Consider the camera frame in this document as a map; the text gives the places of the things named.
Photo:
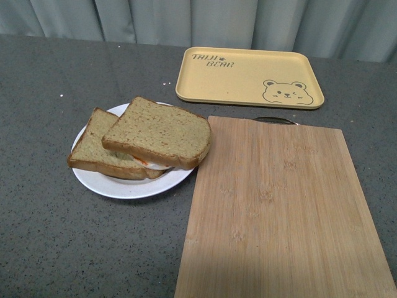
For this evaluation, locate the bread slice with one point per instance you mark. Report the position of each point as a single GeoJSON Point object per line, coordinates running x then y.
{"type": "Point", "coordinates": [89, 154]}
{"type": "Point", "coordinates": [159, 133]}

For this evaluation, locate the fried egg filling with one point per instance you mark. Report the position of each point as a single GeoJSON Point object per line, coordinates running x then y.
{"type": "Point", "coordinates": [150, 164]}

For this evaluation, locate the yellow bear tray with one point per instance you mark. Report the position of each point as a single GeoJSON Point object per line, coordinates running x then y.
{"type": "Point", "coordinates": [248, 77]}

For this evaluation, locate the wooden cutting board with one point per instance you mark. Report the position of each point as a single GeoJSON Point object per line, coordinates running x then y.
{"type": "Point", "coordinates": [278, 211]}

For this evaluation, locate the grey curtain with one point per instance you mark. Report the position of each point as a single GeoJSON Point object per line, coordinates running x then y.
{"type": "Point", "coordinates": [354, 30]}

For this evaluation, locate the black metal board handle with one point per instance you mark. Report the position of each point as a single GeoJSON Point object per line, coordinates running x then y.
{"type": "Point", "coordinates": [275, 120]}

